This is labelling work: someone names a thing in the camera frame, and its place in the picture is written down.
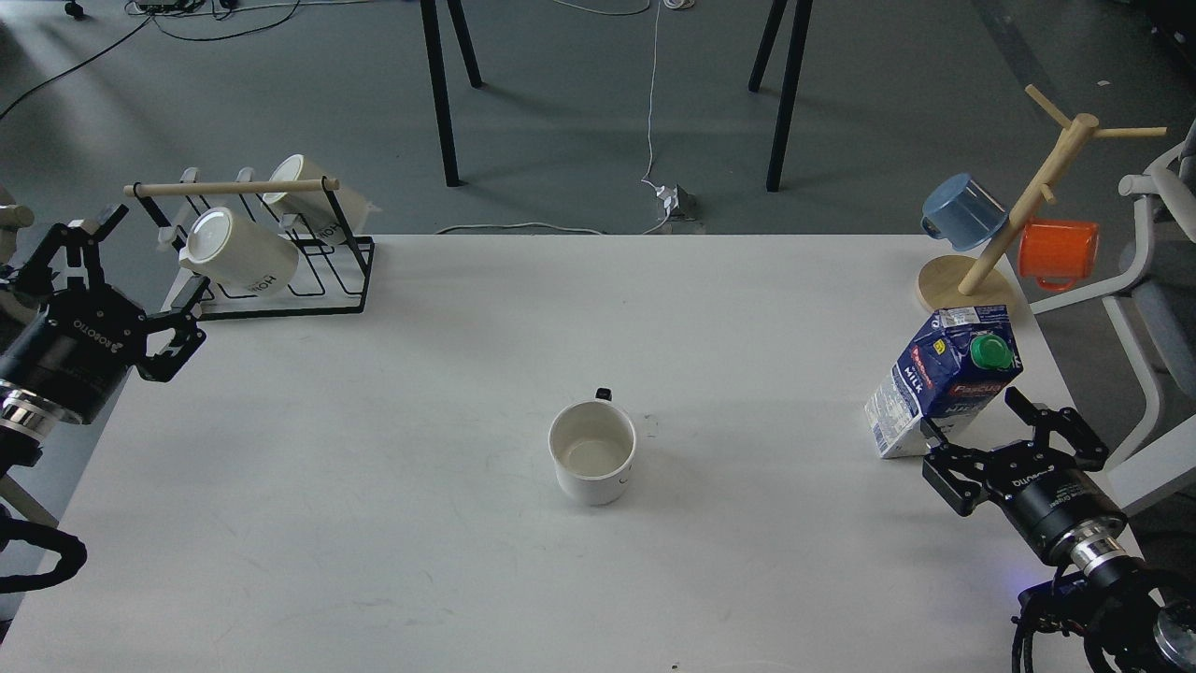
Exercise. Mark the black table legs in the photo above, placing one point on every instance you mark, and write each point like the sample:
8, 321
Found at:
792, 71
433, 44

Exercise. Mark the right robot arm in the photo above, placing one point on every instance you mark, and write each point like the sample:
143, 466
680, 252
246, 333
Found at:
1130, 617

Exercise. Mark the white mug rear on rack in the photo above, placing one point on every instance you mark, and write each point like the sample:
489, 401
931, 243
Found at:
320, 219

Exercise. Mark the blue mug on tree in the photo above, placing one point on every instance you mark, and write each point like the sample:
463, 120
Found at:
962, 213

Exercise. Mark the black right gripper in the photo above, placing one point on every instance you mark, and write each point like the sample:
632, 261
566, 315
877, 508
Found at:
1057, 509

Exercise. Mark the orange mug on tree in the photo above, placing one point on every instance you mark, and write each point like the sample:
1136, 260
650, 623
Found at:
1057, 253

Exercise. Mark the white chair right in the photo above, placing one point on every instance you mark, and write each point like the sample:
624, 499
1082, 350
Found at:
1150, 306

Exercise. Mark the white smiley face mug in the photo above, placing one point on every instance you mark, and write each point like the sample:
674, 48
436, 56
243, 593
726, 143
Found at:
593, 445

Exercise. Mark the blue white milk carton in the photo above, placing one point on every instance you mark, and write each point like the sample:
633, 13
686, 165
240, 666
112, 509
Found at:
954, 365

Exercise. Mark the power adapter on floor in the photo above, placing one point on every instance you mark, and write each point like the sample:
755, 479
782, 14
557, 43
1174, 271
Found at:
678, 205

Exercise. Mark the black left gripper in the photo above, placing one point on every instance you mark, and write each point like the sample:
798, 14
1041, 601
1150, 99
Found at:
88, 335

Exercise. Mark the black wire mug rack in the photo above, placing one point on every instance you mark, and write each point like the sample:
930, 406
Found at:
330, 280

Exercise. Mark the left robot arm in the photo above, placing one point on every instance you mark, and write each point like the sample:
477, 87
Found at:
25, 427

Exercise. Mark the white mug front on rack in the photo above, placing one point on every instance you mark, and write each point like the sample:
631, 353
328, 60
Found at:
238, 253

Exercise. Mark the black table legs right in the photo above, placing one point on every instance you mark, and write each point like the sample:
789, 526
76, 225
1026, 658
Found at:
792, 71

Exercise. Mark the wooden mug tree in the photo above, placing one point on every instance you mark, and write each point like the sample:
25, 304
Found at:
955, 280

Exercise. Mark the white mug on rack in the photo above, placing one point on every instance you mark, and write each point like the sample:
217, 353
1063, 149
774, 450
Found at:
320, 219
238, 253

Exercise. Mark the black table legs left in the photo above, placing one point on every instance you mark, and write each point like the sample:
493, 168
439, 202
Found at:
433, 44

